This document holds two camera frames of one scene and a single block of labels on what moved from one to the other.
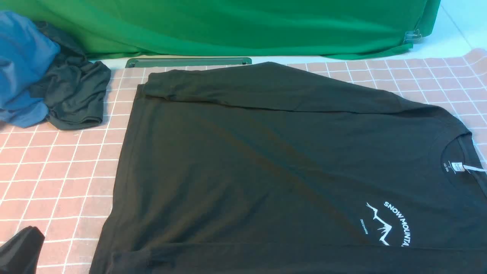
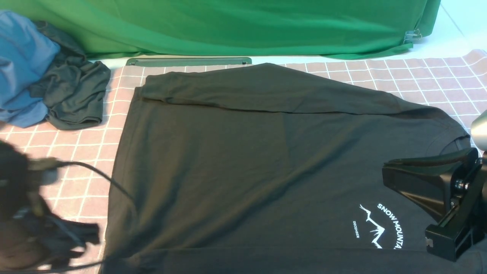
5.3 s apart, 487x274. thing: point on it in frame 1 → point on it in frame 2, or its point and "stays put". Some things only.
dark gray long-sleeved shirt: [276, 169] stays put
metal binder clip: [412, 36] stays put
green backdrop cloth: [114, 28] stays put
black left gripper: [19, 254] → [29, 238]
